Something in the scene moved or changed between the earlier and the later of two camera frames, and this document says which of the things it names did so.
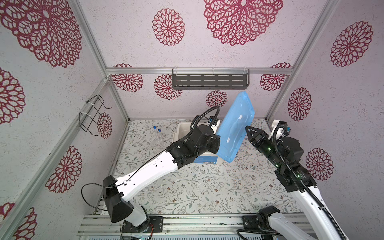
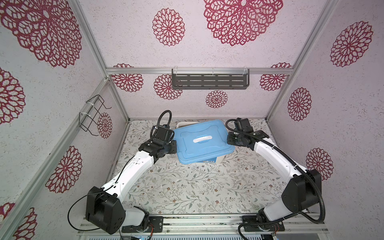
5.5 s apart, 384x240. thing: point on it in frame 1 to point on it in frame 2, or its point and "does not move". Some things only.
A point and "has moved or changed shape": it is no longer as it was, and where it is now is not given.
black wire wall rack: [90, 118] does not move
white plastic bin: [179, 129] does not move
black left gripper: [215, 141] to [174, 149]
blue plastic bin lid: [239, 115] has moved or changed shape
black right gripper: [260, 135] to [230, 135]
